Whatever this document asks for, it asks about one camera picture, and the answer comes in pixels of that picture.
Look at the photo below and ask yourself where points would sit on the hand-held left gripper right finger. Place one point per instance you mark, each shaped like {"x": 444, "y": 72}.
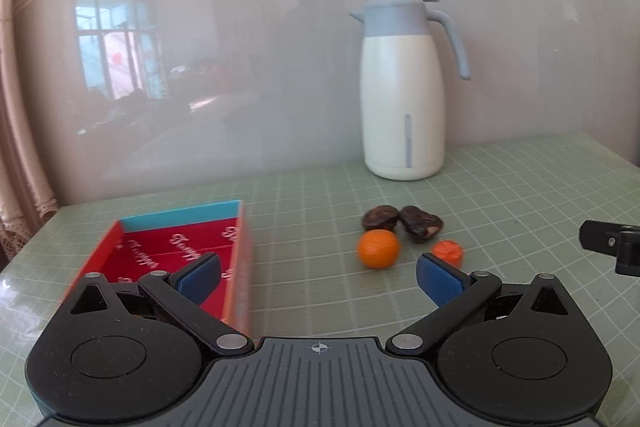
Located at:
{"x": 437, "y": 278}

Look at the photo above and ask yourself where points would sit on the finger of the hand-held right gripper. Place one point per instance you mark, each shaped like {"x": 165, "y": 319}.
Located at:
{"x": 627, "y": 252}

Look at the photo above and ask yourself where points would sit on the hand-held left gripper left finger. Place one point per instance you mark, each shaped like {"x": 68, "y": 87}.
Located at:
{"x": 200, "y": 275}

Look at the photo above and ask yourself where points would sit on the red cardboard box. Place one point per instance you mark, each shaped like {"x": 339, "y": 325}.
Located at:
{"x": 165, "y": 252}

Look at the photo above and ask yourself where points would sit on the small orange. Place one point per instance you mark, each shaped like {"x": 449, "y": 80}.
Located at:
{"x": 378, "y": 249}

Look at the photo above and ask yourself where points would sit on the small red-orange fruit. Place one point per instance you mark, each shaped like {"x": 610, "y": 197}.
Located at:
{"x": 447, "y": 252}

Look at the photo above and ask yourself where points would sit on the green checked tablecloth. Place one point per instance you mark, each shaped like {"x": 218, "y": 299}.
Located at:
{"x": 310, "y": 207}

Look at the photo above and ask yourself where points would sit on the white thermos jug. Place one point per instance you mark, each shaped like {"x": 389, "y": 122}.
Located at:
{"x": 402, "y": 107}

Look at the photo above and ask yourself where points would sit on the pink lace curtain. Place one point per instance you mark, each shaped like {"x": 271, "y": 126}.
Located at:
{"x": 20, "y": 147}

